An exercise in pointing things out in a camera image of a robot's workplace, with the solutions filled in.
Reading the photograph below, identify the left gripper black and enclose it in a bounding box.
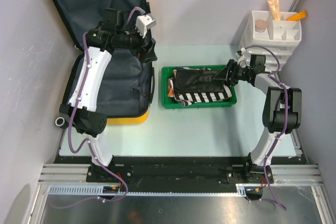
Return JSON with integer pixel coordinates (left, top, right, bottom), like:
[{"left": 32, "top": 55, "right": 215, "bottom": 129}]
[{"left": 116, "top": 20, "right": 157, "bottom": 63}]

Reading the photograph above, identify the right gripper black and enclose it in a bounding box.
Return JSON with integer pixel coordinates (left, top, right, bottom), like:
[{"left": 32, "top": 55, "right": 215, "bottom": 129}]
[{"left": 213, "top": 59, "right": 253, "bottom": 86}]

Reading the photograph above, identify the orange rabbit print towel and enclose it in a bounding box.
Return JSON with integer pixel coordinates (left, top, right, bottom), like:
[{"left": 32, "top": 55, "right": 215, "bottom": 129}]
[{"left": 167, "top": 78, "right": 174, "bottom": 98}]

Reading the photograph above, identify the black white striped cloth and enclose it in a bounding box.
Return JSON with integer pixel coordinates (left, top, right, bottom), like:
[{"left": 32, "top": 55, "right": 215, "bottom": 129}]
[{"left": 173, "top": 69, "right": 232, "bottom": 106}]

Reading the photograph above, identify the green plastic tray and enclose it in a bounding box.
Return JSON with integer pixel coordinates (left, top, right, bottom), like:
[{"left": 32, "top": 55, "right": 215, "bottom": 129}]
[{"left": 160, "top": 65, "right": 237, "bottom": 109}]

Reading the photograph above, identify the pink round cosmetic jar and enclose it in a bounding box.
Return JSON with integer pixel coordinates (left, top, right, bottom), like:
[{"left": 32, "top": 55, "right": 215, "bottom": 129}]
[{"left": 255, "top": 19, "right": 268, "bottom": 33}]

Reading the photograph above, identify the white plastic drawer organizer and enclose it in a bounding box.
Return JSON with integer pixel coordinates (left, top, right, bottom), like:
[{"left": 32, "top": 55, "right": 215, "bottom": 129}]
[{"left": 238, "top": 10, "right": 302, "bottom": 72}]

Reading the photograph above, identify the yellow Pikachu hard-shell suitcase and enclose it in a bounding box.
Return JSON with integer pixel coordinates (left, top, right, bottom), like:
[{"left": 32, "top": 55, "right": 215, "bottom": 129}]
[{"left": 52, "top": 0, "right": 154, "bottom": 127}]

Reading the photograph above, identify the beige cosmetic tube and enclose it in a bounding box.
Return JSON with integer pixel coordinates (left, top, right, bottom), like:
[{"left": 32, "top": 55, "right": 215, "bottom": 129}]
[{"left": 267, "top": 0, "right": 281, "bottom": 20}]

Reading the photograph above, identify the orange cosmetic tube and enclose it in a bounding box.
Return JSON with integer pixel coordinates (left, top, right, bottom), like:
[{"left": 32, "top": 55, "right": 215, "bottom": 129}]
[{"left": 286, "top": 10, "right": 307, "bottom": 22}]

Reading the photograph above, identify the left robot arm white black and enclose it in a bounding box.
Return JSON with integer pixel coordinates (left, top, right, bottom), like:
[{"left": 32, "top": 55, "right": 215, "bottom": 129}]
[{"left": 60, "top": 6, "right": 157, "bottom": 182}]

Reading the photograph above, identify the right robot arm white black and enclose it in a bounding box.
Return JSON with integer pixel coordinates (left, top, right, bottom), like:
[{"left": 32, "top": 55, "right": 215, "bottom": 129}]
[{"left": 214, "top": 55, "right": 302, "bottom": 183}]

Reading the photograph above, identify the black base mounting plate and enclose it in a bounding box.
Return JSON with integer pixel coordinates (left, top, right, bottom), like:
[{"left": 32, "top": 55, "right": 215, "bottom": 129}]
[{"left": 53, "top": 155, "right": 308, "bottom": 185}]

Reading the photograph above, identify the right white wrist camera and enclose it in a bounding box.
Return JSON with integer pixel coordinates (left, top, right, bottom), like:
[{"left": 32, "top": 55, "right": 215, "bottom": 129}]
[{"left": 236, "top": 48, "right": 249, "bottom": 63}]

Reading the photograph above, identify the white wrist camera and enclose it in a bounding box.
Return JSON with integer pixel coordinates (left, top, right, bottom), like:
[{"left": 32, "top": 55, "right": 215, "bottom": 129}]
[
  {"left": 135, "top": 13, "right": 156, "bottom": 38},
  {"left": 236, "top": 48, "right": 249, "bottom": 63}
]

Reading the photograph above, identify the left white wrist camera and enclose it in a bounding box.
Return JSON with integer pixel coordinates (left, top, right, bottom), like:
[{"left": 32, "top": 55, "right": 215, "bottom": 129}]
[{"left": 135, "top": 13, "right": 156, "bottom": 38}]

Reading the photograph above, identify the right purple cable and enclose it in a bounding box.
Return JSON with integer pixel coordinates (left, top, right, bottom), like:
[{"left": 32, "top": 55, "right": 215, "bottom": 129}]
[{"left": 245, "top": 45, "right": 288, "bottom": 211}]

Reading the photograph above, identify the grey slotted cable duct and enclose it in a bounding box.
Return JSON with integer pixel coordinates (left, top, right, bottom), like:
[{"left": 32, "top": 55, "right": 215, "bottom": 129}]
[{"left": 47, "top": 184, "right": 262, "bottom": 197}]

